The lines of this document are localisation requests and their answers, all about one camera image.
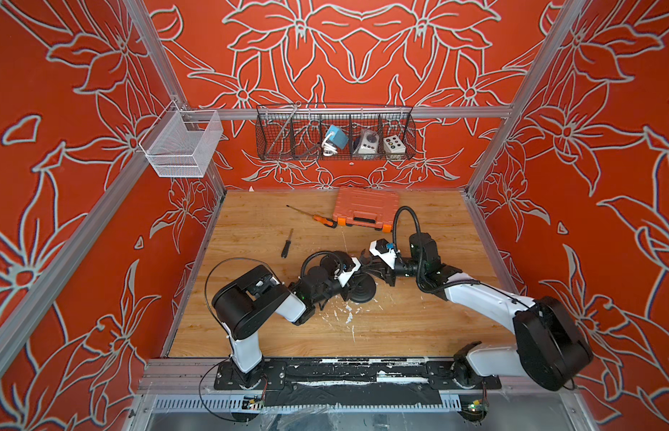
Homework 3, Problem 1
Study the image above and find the black round stand base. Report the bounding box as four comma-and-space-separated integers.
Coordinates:
347, 274, 377, 303

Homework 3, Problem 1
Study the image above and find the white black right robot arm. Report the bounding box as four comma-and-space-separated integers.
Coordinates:
369, 233, 593, 391

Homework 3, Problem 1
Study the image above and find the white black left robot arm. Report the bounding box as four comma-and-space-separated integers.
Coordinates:
205, 251, 363, 380

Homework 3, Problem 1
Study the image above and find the orange plastic tool case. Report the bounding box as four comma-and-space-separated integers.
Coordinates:
333, 187, 400, 233

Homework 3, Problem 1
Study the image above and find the white box with buttons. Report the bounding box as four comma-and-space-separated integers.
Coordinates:
383, 135, 406, 160

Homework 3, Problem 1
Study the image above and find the white box with dial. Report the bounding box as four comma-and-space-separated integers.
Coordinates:
352, 129, 379, 158

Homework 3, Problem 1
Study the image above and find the blue white device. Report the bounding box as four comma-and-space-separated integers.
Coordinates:
321, 125, 349, 157

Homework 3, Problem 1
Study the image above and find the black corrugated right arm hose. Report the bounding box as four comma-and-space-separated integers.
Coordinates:
392, 205, 530, 311

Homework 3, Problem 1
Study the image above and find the orange black handled screwdriver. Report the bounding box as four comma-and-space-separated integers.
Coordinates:
287, 205, 338, 228

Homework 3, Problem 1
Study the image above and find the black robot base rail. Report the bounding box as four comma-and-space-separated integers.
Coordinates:
213, 357, 502, 404

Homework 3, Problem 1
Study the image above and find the black wire wall basket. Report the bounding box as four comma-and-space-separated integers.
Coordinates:
255, 102, 417, 162

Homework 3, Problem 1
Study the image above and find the white slotted cable duct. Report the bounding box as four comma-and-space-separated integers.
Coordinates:
151, 394, 462, 414

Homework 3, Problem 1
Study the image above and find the clear plastic wall bin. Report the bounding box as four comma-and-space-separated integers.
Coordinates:
138, 109, 224, 179

